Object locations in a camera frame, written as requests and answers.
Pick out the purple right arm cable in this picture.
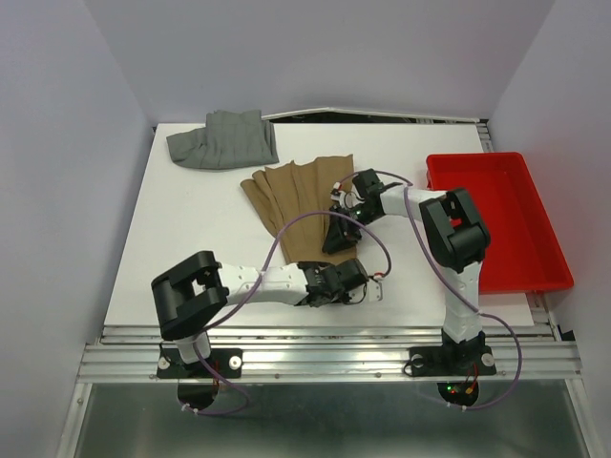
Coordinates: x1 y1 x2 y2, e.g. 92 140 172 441
338 170 522 412

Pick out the red plastic tray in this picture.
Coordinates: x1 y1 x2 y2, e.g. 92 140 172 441
426 152 574 294

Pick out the grey pleated skirt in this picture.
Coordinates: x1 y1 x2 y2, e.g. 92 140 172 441
166 110 279 171

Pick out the tan brown skirt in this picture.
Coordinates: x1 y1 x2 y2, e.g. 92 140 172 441
241 156 357 265

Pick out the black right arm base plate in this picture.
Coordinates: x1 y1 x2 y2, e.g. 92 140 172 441
403 346 497 378

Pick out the aluminium rail frame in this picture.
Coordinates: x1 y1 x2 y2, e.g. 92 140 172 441
57 295 607 457

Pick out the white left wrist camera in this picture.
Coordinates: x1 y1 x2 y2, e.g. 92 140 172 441
364 275 384 302

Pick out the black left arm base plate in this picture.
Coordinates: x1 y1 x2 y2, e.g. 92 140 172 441
156 347 242 380

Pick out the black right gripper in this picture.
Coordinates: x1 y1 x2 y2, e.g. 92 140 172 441
323 203 381 254

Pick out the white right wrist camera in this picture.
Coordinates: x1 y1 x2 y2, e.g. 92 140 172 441
330 182 362 208

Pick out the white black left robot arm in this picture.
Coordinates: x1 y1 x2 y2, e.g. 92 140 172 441
151 251 370 376

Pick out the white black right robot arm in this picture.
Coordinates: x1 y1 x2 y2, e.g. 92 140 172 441
322 169 491 372

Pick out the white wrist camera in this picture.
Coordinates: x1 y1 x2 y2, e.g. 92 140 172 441
330 182 362 208
364 275 384 302

